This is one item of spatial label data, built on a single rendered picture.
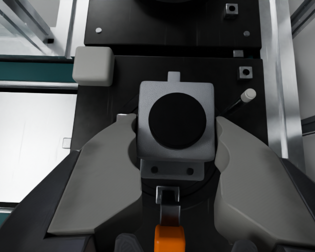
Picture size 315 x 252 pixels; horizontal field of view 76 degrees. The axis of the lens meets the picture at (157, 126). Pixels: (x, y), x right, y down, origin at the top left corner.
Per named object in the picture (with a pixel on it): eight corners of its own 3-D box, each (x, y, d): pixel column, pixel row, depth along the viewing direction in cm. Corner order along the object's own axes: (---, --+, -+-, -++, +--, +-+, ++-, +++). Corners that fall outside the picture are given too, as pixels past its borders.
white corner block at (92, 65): (115, 92, 28) (108, 79, 24) (83, 91, 28) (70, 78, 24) (118, 61, 29) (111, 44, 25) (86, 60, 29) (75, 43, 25)
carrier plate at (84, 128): (267, 255, 24) (278, 264, 21) (64, 244, 24) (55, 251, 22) (256, 65, 28) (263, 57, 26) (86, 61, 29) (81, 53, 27)
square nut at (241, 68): (249, 81, 26) (253, 78, 25) (236, 81, 26) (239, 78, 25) (248, 70, 26) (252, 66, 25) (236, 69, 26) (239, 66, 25)
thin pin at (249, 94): (222, 123, 23) (257, 98, 14) (215, 123, 23) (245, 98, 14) (222, 116, 23) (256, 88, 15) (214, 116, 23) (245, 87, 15)
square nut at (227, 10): (235, 19, 28) (238, 13, 27) (223, 19, 28) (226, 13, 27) (235, 9, 28) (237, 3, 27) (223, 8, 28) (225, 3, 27)
